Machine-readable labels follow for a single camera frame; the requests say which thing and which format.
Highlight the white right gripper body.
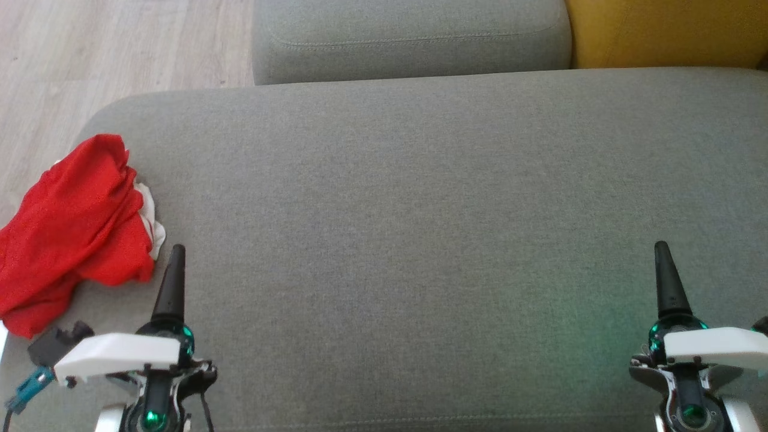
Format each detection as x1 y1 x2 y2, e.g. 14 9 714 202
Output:
630 318 768 432

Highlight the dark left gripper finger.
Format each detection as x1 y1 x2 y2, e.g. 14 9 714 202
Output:
152 244 187 323

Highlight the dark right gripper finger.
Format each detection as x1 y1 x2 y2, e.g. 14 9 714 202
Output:
653 241 694 322

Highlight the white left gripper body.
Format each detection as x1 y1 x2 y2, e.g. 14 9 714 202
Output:
54 320 218 432

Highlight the red white number 23 jersey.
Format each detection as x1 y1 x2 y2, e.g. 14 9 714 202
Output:
0 133 167 340

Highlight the grey sofa seat cushion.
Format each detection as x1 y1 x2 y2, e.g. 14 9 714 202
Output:
0 67 768 432

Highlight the mustard yellow cushion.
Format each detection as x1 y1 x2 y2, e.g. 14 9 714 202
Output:
564 0 768 70

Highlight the grey sofa backrest cushion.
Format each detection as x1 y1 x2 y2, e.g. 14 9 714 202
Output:
252 0 574 86

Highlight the teal left cable connector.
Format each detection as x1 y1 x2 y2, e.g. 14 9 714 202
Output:
5 366 56 416

